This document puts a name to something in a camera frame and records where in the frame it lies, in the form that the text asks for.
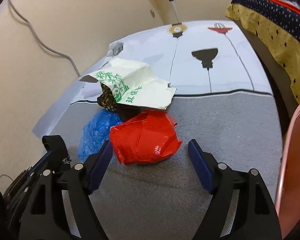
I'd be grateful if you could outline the black gold patterned wrapper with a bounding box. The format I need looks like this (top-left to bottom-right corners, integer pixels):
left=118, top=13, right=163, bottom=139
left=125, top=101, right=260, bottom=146
left=97, top=84, right=117, bottom=112

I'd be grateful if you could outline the pink plastic bin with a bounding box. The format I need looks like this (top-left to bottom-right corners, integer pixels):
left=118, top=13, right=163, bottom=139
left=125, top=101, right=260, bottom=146
left=275, top=99, right=300, bottom=238

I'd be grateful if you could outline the white paper sheet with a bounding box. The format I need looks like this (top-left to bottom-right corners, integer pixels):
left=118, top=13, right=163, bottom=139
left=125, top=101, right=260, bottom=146
left=31, top=55, right=110, bottom=140

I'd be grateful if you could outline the grey wall cable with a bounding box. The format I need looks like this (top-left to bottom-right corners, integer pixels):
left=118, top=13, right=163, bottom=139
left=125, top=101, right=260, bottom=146
left=6, top=0, right=82, bottom=77

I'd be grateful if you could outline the paper bag green print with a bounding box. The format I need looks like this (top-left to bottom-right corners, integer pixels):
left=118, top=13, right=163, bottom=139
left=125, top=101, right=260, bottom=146
left=79, top=57, right=177, bottom=110

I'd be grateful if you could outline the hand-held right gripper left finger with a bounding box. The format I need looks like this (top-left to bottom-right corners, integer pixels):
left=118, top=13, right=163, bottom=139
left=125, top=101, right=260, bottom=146
left=19, top=140, right=114, bottom=240

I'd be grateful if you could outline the blue plastic bag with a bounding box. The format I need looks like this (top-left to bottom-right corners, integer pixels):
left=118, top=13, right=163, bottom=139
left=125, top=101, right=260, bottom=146
left=77, top=110, right=123, bottom=162

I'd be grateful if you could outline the navy star-print bedspread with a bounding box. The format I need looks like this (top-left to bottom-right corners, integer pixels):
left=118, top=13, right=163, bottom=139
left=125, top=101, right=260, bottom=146
left=225, top=0, right=300, bottom=104

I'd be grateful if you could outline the red-orange plastic bag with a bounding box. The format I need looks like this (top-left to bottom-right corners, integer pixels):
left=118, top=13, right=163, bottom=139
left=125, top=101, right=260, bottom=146
left=109, top=109, right=183, bottom=166

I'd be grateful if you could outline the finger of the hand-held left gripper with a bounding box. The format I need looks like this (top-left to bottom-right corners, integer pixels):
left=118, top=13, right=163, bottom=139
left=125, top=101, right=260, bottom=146
left=27, top=152, right=56, bottom=178
left=41, top=135, right=71, bottom=167

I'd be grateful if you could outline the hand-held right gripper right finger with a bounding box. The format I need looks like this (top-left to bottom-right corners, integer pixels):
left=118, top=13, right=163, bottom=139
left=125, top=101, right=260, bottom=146
left=187, top=139, right=283, bottom=240

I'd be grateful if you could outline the grey white printed cloth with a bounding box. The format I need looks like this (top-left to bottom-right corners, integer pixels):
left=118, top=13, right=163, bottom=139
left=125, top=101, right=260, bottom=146
left=31, top=20, right=284, bottom=240

